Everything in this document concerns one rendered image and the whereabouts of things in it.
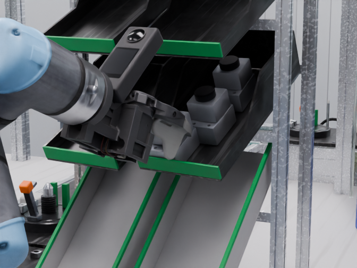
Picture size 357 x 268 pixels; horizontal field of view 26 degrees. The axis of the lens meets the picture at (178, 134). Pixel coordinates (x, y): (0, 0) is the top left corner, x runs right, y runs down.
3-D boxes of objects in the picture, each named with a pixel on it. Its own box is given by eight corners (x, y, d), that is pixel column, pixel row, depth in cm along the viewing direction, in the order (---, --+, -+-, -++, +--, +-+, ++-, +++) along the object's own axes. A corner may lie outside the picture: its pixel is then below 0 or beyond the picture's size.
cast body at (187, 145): (179, 171, 105) (167, 128, 101) (152, 167, 107) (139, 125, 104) (207, 136, 111) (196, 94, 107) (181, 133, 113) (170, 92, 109)
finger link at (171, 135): (181, 167, 105) (135, 149, 98) (191, 125, 106) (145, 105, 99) (198, 169, 103) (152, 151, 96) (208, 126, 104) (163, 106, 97)
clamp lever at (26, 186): (36, 218, 148) (26, 186, 144) (27, 217, 149) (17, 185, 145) (45, 207, 151) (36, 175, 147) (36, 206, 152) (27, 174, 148)
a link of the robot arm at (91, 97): (41, 49, 88) (98, 53, 84) (65, 63, 92) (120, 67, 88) (24, 112, 87) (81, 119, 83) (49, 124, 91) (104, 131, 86)
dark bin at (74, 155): (118, 171, 107) (103, 127, 103) (47, 160, 114) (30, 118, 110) (210, 68, 126) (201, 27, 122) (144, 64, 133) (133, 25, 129)
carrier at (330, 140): (338, 150, 228) (340, 108, 225) (260, 144, 237) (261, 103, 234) (352, 135, 250) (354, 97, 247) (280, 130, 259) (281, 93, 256)
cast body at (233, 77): (243, 112, 114) (234, 72, 110) (215, 110, 116) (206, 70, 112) (263, 82, 120) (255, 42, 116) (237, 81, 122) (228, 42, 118)
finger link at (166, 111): (164, 128, 102) (118, 108, 96) (167, 115, 103) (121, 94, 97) (190, 130, 99) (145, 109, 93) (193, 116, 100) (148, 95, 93)
